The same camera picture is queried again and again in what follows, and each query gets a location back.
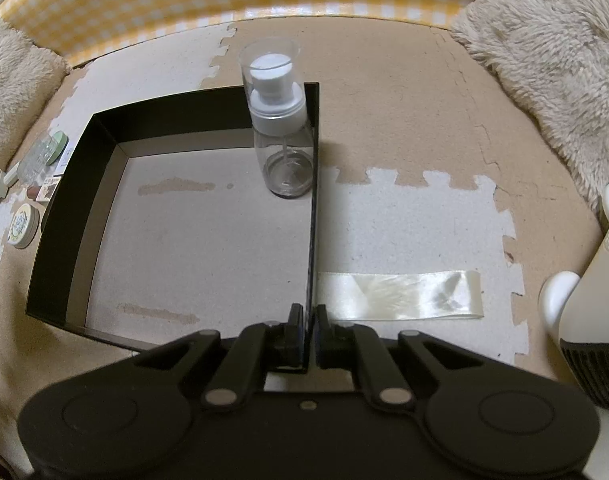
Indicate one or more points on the round patterned tin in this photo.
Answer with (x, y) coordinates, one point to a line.
(23, 226)

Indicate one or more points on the white appliance with dark grille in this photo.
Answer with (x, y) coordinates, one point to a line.
(591, 310)

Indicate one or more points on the white foam mat tile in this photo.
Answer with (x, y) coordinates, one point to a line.
(409, 230)
(149, 72)

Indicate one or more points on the black cardboard box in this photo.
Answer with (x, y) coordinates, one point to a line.
(69, 210)

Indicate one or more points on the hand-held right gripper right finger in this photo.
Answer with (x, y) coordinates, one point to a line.
(327, 337)

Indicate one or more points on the small brown box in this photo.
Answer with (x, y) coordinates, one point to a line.
(50, 189)

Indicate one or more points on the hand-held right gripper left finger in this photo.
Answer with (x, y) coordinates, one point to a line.
(291, 336)

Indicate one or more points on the cream fluffy blanket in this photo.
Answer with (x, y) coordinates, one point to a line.
(549, 60)
(12, 90)

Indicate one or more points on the mint green round case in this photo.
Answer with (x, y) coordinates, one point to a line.
(58, 146)

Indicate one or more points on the cream satin ribbon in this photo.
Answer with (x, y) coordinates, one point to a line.
(399, 294)

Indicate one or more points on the beige foam mat tile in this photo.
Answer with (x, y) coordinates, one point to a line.
(384, 110)

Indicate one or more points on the clear spray bottle white pump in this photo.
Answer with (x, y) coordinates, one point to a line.
(282, 125)

